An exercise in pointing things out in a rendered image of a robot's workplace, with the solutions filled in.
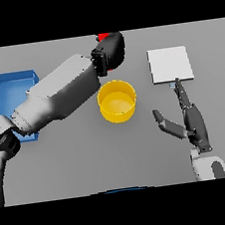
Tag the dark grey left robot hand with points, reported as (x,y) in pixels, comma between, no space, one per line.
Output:
(111,51)

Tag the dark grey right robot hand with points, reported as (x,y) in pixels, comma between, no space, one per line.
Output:
(194,123)

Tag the red beaker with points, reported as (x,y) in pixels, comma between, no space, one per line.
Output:
(103,36)

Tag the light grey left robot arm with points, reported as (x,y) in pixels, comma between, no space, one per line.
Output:
(58,91)

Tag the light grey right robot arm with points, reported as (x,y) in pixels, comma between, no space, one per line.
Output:
(209,168)

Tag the yellow bowl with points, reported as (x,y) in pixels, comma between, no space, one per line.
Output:
(117,101)

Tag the pale square measuring scale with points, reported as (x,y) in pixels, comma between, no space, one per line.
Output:
(170,64)

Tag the blue tray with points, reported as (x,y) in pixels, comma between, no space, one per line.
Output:
(6,95)

